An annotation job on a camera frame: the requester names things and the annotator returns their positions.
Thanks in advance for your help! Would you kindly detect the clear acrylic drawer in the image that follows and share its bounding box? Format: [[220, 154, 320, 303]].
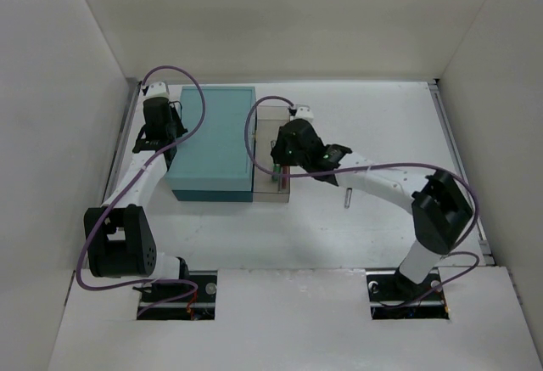
[[253, 105, 290, 203]]

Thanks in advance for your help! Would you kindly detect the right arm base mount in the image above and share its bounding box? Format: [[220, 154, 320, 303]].
[[366, 270, 450, 320]]

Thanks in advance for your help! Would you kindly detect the black silver mascara pen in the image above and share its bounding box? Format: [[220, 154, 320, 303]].
[[344, 188, 352, 209]]

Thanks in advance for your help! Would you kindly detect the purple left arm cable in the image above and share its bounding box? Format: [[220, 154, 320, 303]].
[[76, 63, 206, 320]]

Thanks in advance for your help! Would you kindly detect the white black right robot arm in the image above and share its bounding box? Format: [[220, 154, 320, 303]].
[[271, 119, 474, 300]]

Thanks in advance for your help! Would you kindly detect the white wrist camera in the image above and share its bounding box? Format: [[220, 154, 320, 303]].
[[289, 104, 314, 122], [142, 81, 170, 99]]

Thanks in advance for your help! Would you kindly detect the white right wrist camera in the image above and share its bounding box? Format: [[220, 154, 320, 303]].
[[289, 104, 314, 122]]

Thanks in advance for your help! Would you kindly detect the green tube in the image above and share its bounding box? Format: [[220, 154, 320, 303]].
[[271, 164, 281, 182]]

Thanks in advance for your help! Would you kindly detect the red makeup pencil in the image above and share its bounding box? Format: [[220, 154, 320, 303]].
[[279, 166, 289, 191]]

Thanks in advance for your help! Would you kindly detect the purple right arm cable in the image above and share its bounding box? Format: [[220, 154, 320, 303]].
[[244, 96, 480, 308]]

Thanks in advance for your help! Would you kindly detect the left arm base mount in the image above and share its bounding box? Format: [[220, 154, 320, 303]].
[[134, 271, 218, 321]]

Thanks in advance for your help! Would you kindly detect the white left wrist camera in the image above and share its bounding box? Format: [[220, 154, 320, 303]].
[[142, 81, 170, 99]]

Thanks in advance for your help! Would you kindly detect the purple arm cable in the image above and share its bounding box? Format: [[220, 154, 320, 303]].
[[76, 63, 206, 320], [244, 96, 480, 308]]

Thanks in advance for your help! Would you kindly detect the teal makeup box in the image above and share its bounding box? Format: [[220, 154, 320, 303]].
[[165, 86, 255, 203]]

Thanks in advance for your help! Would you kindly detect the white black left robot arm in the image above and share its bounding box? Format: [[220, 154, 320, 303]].
[[84, 84, 191, 302]]

